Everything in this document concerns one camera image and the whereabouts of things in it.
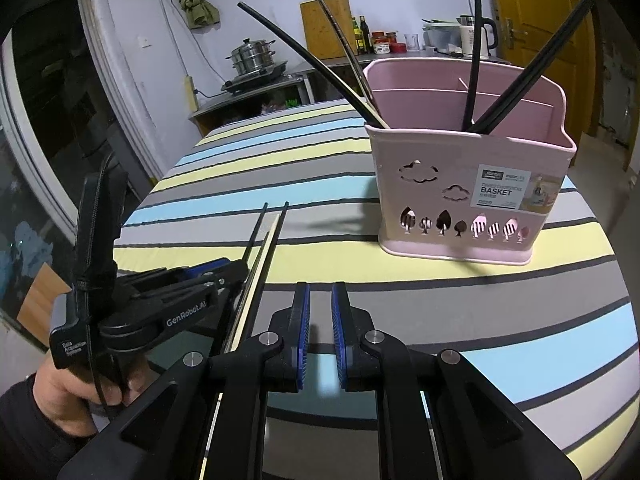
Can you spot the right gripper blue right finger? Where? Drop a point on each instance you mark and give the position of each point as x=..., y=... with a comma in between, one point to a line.
x=344, y=332

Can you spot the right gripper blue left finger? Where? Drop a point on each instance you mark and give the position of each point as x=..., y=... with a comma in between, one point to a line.
x=298, y=332

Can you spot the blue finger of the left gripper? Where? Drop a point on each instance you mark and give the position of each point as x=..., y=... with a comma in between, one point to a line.
x=220, y=272

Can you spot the person's left hand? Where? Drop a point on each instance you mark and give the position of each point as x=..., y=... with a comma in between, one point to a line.
x=63, y=395

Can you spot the pink plastic utensil basket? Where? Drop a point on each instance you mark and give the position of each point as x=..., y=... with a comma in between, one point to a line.
x=450, y=194

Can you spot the black induction cooker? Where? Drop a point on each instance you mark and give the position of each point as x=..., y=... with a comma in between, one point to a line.
x=256, y=79

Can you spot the striped tablecloth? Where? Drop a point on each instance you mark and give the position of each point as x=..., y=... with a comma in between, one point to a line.
x=556, y=336

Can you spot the low steel side shelf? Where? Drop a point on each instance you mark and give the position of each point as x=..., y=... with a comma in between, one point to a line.
x=225, y=108

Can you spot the stainless steel steamer pot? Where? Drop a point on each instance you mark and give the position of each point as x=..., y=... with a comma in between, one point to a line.
x=251, y=56

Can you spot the wooden cutting board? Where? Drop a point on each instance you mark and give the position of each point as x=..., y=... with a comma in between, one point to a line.
x=321, y=38

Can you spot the red lidded jar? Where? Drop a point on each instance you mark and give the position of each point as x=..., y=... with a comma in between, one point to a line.
x=382, y=42

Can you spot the dark oil bottle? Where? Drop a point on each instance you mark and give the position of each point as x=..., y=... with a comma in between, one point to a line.
x=365, y=32

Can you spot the clear plastic container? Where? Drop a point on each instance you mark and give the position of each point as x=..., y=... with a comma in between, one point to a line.
x=443, y=36

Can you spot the white electric kettle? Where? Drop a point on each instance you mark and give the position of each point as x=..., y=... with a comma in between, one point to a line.
x=489, y=37

